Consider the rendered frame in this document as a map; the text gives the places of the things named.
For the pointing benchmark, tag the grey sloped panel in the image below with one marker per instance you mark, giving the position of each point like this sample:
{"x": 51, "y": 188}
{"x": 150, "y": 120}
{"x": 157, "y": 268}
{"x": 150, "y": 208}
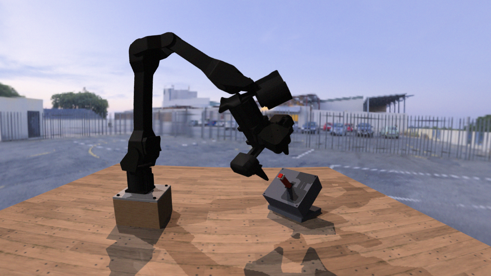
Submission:
{"x": 294, "y": 202}

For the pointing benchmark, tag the dark red square peg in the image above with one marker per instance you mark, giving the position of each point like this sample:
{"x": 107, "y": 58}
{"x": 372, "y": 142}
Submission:
{"x": 284, "y": 180}

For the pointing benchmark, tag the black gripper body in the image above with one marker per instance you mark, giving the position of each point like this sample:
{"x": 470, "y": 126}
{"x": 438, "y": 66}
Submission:
{"x": 247, "y": 164}

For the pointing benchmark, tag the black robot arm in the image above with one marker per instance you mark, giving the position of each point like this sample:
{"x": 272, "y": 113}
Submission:
{"x": 144, "y": 146}

